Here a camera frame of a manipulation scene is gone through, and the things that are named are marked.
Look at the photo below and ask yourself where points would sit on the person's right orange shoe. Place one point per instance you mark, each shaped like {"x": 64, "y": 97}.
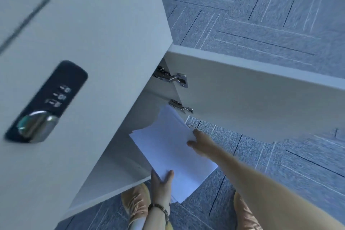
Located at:
{"x": 246, "y": 215}

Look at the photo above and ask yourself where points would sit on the white cabinet door with lock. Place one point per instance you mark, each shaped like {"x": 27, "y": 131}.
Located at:
{"x": 107, "y": 35}

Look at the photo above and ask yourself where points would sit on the stack of white paper sheets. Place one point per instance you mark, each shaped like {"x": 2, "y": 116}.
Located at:
{"x": 167, "y": 146}

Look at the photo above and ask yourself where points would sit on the person's left hand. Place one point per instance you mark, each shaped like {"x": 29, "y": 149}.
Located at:
{"x": 161, "y": 190}

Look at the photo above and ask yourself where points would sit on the large metal cabinet hinge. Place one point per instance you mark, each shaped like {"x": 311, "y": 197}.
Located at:
{"x": 172, "y": 77}

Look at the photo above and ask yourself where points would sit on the person's right thumb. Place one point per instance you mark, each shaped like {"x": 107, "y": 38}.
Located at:
{"x": 192, "y": 145}

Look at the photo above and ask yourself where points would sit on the person's left orange shoe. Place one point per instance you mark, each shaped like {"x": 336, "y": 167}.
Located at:
{"x": 136, "y": 201}

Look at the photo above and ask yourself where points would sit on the person's left forearm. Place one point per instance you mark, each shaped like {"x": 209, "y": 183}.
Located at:
{"x": 155, "y": 219}

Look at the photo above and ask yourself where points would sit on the small metal cabinet hinge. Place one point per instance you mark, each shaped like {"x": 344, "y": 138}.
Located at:
{"x": 178, "y": 105}

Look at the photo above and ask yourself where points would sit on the person's left thumb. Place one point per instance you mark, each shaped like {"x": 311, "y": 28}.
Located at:
{"x": 168, "y": 177}

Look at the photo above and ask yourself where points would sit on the black combination lock chrome knob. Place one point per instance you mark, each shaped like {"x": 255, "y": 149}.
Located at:
{"x": 51, "y": 103}

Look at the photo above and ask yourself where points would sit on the person's orange shoe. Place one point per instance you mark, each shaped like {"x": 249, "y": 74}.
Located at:
{"x": 246, "y": 215}
{"x": 136, "y": 201}

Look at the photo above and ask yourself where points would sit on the white cabinet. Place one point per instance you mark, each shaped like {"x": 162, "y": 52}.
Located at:
{"x": 126, "y": 127}

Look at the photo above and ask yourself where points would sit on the person's right forearm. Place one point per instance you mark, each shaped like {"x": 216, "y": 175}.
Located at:
{"x": 269, "y": 192}

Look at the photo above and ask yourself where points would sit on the plain white cabinet door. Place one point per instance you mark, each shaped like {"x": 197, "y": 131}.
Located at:
{"x": 242, "y": 95}

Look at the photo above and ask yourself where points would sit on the person's right hand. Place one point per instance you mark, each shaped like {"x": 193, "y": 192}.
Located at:
{"x": 205, "y": 147}

